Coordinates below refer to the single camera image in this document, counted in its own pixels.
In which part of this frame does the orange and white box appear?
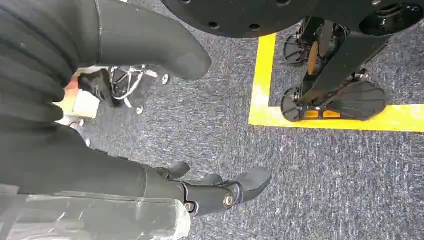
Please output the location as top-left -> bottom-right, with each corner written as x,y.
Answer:
52,66 -> 112,121

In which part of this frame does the clear plastic sheet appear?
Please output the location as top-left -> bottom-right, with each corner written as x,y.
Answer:
0,184 -> 192,240

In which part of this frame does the black robot foot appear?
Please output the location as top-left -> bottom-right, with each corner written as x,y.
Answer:
283,19 -> 349,76
280,78 -> 388,122

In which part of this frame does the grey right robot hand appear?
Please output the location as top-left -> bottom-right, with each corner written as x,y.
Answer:
0,0 -> 273,219

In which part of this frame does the yellow floor tape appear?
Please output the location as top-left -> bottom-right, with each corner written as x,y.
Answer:
248,33 -> 424,133

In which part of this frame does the black robot leg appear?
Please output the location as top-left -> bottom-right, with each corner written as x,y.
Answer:
298,16 -> 393,106

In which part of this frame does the ribbed grey right arm sleeve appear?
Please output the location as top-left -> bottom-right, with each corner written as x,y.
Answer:
0,0 -> 102,124

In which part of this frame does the black round robot body plate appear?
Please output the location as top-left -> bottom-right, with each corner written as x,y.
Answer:
160,0 -> 424,39

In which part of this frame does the black object with silver wires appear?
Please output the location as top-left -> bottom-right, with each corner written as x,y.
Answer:
77,64 -> 170,116

